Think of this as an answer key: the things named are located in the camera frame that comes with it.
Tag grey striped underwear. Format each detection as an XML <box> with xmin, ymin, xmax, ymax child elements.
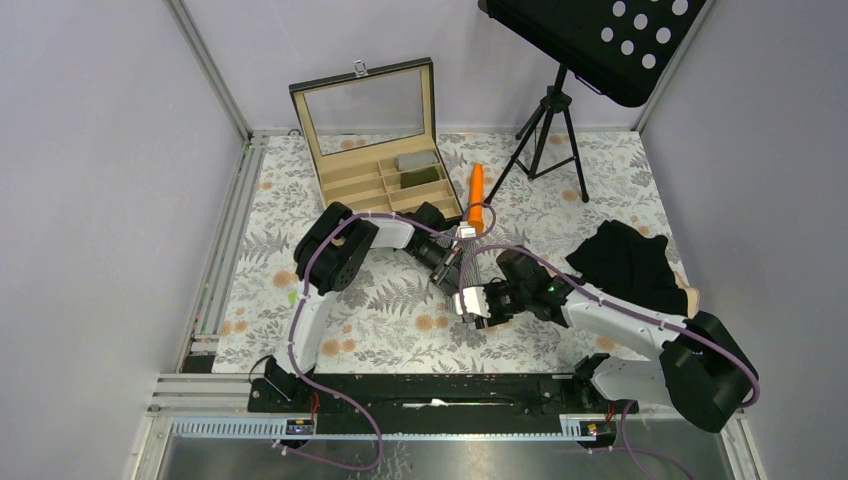
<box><xmin>451</xmin><ymin>240</ymin><xmax>484</xmax><ymax>315</ymax></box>

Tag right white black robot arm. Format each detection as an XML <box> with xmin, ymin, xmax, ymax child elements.
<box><xmin>453</xmin><ymin>245</ymin><xmax>760</xmax><ymax>433</ymax></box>

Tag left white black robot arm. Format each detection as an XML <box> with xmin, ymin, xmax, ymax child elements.
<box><xmin>263</xmin><ymin>202</ymin><xmax>478</xmax><ymax>411</ymax></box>

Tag floral tablecloth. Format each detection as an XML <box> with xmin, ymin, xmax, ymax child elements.
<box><xmin>212</xmin><ymin>132</ymin><xmax>671</xmax><ymax>374</ymax></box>

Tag orange cylinder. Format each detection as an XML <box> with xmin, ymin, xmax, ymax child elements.
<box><xmin>466</xmin><ymin>163</ymin><xmax>485</xmax><ymax>234</ymax></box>

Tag dark green rolled cloth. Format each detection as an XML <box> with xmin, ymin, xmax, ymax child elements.
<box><xmin>400</xmin><ymin>167</ymin><xmax>441</xmax><ymax>189</ymax></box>

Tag black clothing pile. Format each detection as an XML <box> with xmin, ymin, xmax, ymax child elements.
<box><xmin>566</xmin><ymin>220</ymin><xmax>690</xmax><ymax>317</ymax></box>

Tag grey rolled cloth in box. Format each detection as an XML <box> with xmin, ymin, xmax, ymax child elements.
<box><xmin>395</xmin><ymin>150</ymin><xmax>439</xmax><ymax>172</ymax></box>

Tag wooden compartment box glass lid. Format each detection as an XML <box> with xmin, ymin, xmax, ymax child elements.
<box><xmin>289</xmin><ymin>57</ymin><xmax>462</xmax><ymax>218</ymax></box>

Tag beige garment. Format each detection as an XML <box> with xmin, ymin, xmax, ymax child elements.
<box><xmin>675</xmin><ymin>272</ymin><xmax>700</xmax><ymax>318</ymax></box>

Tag black music stand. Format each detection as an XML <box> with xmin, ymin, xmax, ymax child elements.
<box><xmin>478</xmin><ymin>0</ymin><xmax>706</xmax><ymax>202</ymax></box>

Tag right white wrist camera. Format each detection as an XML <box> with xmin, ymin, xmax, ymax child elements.
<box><xmin>453</xmin><ymin>286</ymin><xmax>490</xmax><ymax>323</ymax></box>

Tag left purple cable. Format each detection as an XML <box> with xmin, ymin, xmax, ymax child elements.
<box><xmin>271</xmin><ymin>202</ymin><xmax>498</xmax><ymax>473</ymax></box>

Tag purple cable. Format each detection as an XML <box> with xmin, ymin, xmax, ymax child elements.
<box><xmin>457</xmin><ymin>245</ymin><xmax>762</xmax><ymax>480</ymax></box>
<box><xmin>271</xmin><ymin>202</ymin><xmax>498</xmax><ymax>473</ymax></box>

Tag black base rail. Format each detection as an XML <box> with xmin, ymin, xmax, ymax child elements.
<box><xmin>247</xmin><ymin>373</ymin><xmax>627</xmax><ymax>436</ymax></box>

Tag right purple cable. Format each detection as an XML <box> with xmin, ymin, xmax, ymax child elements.
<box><xmin>457</xmin><ymin>245</ymin><xmax>762</xmax><ymax>480</ymax></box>

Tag aluminium frame rails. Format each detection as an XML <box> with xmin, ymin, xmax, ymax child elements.
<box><xmin>146</xmin><ymin>0</ymin><xmax>747</xmax><ymax>439</ymax></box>

